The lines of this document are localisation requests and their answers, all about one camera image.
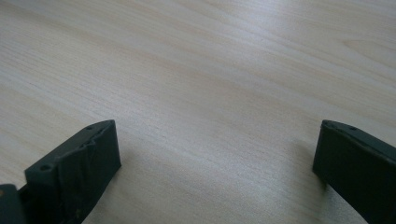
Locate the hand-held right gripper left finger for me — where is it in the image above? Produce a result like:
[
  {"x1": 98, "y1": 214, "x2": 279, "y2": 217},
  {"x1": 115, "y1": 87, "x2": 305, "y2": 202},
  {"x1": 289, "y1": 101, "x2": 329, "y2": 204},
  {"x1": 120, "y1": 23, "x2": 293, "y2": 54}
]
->
[{"x1": 18, "y1": 119, "x2": 122, "y2": 224}]

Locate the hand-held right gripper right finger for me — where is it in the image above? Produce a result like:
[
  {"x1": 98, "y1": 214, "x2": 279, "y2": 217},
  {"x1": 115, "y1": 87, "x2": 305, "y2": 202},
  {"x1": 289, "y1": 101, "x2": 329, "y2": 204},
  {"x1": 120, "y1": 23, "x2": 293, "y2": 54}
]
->
[{"x1": 312, "y1": 119, "x2": 396, "y2": 224}]

